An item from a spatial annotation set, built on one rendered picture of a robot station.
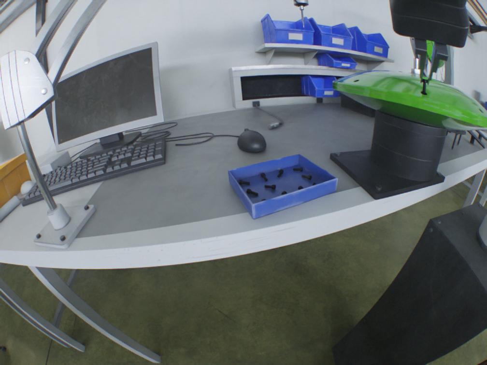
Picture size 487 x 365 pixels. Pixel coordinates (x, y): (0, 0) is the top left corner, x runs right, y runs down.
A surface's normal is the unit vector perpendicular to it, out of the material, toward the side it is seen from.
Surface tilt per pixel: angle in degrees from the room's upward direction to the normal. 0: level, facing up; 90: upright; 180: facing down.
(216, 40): 90
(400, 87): 25
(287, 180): 0
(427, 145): 90
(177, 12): 90
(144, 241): 0
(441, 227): 0
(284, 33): 100
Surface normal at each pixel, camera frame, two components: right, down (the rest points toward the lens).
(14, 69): 0.70, 0.30
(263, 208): 0.34, 0.44
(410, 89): -0.39, -0.62
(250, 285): -0.09, -0.86
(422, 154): -0.36, 0.49
